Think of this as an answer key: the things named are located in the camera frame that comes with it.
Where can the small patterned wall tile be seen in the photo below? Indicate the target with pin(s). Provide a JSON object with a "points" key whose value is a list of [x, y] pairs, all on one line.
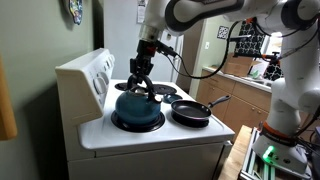
{"points": [[223, 32]]}

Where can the white stove knob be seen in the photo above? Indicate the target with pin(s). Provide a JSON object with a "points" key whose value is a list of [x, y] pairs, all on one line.
{"points": [[112, 59], [108, 64], [99, 86], [104, 77]]}

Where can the white light switch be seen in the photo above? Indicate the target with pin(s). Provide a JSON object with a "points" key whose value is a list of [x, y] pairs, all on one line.
{"points": [[207, 45]]}

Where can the aluminium robot stand frame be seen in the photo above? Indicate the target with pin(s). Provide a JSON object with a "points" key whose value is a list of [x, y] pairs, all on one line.
{"points": [[253, 166]]}

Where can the blue teapot kettle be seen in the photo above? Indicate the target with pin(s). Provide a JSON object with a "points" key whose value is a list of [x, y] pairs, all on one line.
{"points": [[136, 106]]}

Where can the black stereo camera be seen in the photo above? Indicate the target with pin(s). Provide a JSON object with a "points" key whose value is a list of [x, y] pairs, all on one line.
{"points": [[240, 38]]}

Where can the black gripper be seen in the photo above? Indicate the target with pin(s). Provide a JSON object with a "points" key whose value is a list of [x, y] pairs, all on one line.
{"points": [[146, 50]]}

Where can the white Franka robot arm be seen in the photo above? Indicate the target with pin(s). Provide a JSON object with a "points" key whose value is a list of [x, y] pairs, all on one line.
{"points": [[293, 83]]}

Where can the white electric stove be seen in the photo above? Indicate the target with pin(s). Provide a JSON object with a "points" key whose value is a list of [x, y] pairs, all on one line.
{"points": [[150, 140]]}

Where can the white paper sheet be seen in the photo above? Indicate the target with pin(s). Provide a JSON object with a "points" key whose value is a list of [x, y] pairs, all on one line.
{"points": [[141, 13]]}

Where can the wooden kitchen cabinets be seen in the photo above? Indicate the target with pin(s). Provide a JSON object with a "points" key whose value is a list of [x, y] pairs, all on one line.
{"points": [[240, 100]]}

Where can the black frying pan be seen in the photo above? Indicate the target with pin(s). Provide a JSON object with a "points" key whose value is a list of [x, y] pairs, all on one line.
{"points": [[190, 109]]}

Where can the orange black clamp stand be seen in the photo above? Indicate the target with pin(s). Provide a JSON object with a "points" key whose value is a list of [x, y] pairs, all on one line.
{"points": [[270, 57]]}

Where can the black white patterned curtain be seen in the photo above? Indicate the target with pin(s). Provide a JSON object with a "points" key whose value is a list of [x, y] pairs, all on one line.
{"points": [[253, 43]]}

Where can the green item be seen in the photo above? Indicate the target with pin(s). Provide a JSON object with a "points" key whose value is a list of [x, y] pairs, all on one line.
{"points": [[256, 73]]}

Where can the cardboard box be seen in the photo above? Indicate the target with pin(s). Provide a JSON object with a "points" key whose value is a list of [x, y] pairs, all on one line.
{"points": [[238, 65]]}

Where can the brown wooden door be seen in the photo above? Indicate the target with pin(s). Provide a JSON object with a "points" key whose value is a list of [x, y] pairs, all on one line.
{"points": [[191, 60]]}

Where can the white refrigerator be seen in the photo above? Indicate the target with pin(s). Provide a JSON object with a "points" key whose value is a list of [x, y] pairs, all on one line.
{"points": [[126, 40]]}

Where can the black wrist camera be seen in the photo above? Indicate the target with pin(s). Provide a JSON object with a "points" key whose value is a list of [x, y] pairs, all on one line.
{"points": [[166, 49]]}

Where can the colourful decorative wall plate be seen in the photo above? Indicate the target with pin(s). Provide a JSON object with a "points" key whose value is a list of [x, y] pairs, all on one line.
{"points": [[76, 11]]}

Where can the wooden table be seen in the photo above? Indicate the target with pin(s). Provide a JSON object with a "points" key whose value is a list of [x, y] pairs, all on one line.
{"points": [[233, 156]]}

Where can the large black coil burner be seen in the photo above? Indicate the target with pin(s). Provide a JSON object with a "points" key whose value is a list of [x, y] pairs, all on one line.
{"points": [[166, 89], [140, 128]]}

